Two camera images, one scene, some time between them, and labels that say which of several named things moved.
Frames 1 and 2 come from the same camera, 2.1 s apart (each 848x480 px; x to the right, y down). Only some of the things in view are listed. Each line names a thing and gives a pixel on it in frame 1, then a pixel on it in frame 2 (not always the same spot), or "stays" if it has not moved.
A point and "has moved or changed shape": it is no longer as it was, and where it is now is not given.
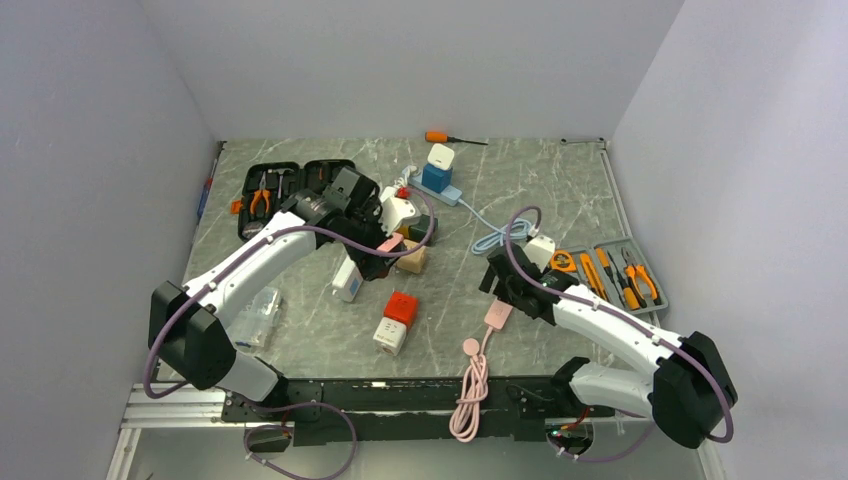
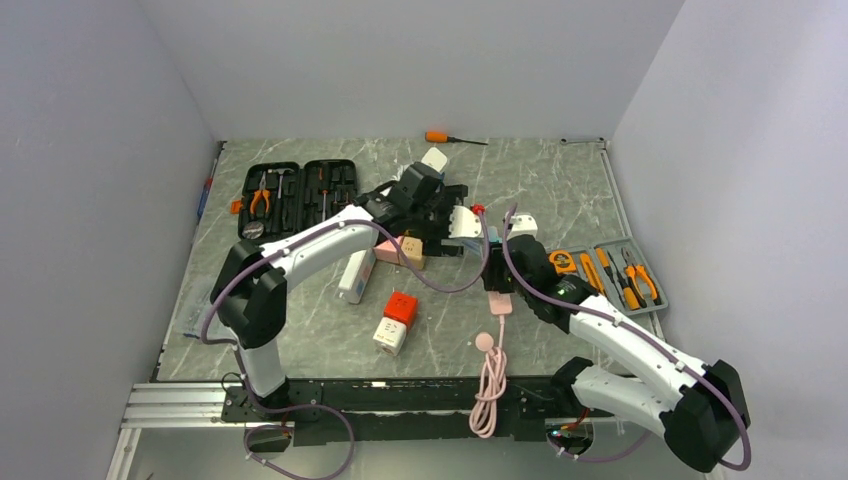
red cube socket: x=402 y=307 stays
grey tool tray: x=615 y=270 stays
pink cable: x=465 y=421 has moved or changed shape
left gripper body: x=364 y=226 → x=433 y=221
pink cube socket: x=391 y=243 stays
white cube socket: x=389 y=334 stays
